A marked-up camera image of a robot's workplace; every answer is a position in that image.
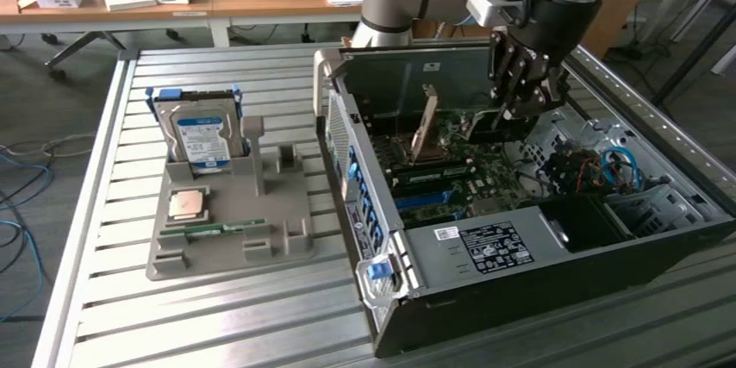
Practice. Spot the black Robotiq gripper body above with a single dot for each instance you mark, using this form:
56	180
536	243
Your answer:
560	27

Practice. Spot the white case sticker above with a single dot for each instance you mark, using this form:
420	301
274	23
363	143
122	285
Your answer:
432	66

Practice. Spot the wooden cabinet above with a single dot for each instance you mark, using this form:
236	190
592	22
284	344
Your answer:
632	6

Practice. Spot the green motherboard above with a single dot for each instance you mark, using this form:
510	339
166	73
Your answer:
495	178

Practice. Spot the CPU socket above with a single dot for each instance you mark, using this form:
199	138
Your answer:
403	149

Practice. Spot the blue expansion slot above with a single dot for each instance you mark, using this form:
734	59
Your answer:
423	202

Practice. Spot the silver disk bay cage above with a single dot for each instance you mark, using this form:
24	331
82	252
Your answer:
662	208

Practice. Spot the grey power supply unit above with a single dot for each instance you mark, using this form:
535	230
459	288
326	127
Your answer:
438	256

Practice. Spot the open black PC case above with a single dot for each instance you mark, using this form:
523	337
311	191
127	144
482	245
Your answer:
518	299

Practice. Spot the blue plastic case latch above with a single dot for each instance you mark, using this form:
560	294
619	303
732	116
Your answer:
379	271

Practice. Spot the hard disk with blue caddy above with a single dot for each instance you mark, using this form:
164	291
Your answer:
198	135

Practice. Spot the grey plastic parts rack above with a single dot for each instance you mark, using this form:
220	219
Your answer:
230	204

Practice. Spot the copper-topped CPU chip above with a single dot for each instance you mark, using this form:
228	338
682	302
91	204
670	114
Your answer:
187	206

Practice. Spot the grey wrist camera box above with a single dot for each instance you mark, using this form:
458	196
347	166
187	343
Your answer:
488	4

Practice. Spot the black metal post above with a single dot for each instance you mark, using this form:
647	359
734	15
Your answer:
690	58

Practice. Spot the grey wheeled leg frame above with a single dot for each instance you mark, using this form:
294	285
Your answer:
75	47

